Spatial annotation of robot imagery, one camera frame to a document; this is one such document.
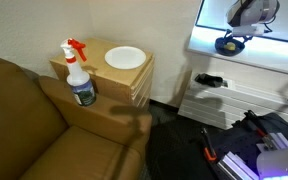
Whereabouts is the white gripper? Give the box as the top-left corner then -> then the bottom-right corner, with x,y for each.
223,25 -> 264,44

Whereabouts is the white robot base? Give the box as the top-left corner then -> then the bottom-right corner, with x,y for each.
256,148 -> 288,180

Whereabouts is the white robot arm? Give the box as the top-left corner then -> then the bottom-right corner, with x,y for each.
224,0 -> 280,41

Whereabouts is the yellow object in bowl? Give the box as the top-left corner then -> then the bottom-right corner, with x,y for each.
226,42 -> 236,51

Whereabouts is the blue bowl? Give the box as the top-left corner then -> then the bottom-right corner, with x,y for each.
215,37 -> 245,56

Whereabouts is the white bowl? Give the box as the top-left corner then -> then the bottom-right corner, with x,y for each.
105,46 -> 146,70

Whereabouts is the black object on heater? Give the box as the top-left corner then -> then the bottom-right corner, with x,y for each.
195,73 -> 223,87

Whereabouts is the white window sill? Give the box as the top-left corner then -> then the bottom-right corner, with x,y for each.
187,27 -> 288,74

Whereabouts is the red black clamp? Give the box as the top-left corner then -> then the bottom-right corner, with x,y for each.
244,110 -> 276,150

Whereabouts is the black orange clamp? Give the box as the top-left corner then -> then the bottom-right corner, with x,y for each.
201,128 -> 217,162

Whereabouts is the wooden side table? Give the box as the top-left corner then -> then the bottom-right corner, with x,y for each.
50,39 -> 153,108

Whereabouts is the spray bottle with red trigger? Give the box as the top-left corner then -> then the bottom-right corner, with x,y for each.
60,38 -> 96,106

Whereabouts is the brown leather sofa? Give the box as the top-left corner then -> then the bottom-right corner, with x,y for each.
0,59 -> 152,180

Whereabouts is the aluminium extrusion rail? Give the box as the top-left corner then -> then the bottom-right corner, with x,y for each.
217,152 -> 259,180

